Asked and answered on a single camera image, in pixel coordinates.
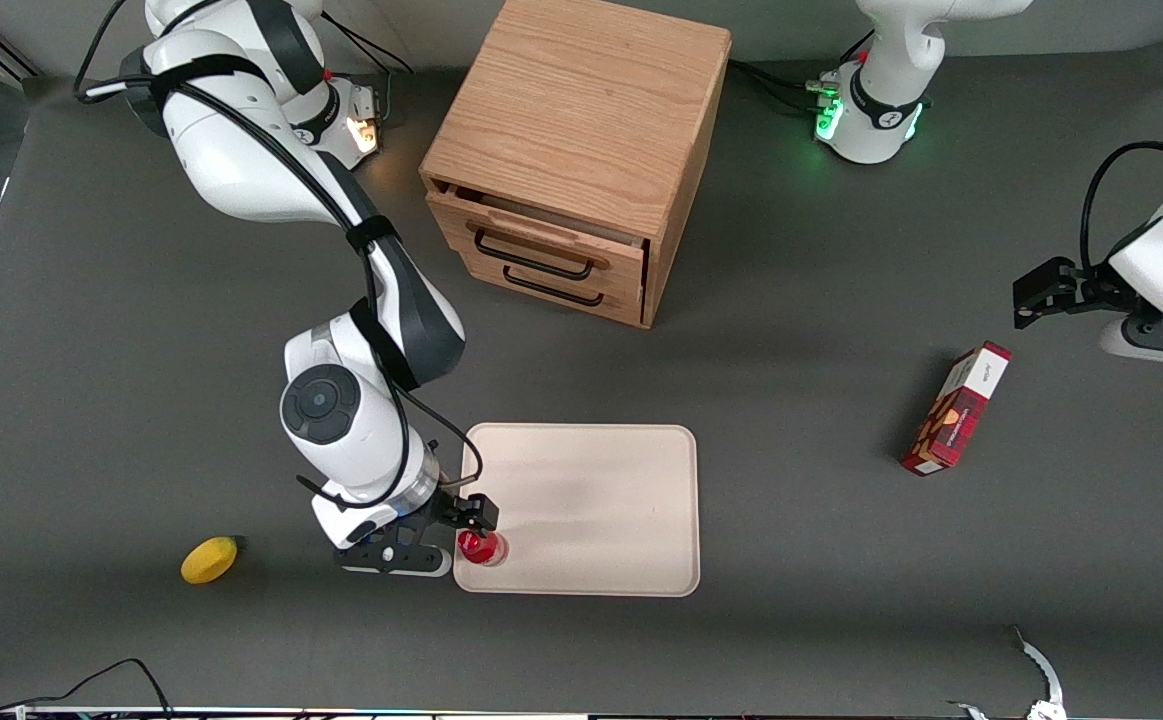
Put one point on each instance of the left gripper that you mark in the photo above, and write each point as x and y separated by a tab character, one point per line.
1084	285

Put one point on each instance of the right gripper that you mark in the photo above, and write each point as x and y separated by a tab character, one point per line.
448	510

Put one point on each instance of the red coke bottle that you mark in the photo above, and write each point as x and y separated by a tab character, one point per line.
481	548

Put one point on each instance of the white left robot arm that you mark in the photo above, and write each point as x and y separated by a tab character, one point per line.
881	130

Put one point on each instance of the beige plastic tray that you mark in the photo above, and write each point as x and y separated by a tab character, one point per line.
591	510

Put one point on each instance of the red tartan shortbread box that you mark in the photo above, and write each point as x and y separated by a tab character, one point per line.
956	415

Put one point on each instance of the yellow lemon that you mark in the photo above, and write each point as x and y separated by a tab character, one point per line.
209	560

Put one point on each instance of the white serrated plastic strip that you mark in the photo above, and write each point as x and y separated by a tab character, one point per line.
1041	665

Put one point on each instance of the wooden drawer cabinet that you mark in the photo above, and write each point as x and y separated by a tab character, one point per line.
581	110

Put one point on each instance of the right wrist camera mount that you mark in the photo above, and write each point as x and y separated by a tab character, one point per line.
391	562

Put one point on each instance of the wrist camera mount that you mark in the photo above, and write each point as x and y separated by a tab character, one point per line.
1156	342
391	562

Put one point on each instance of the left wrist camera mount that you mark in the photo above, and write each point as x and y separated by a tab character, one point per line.
1156	342

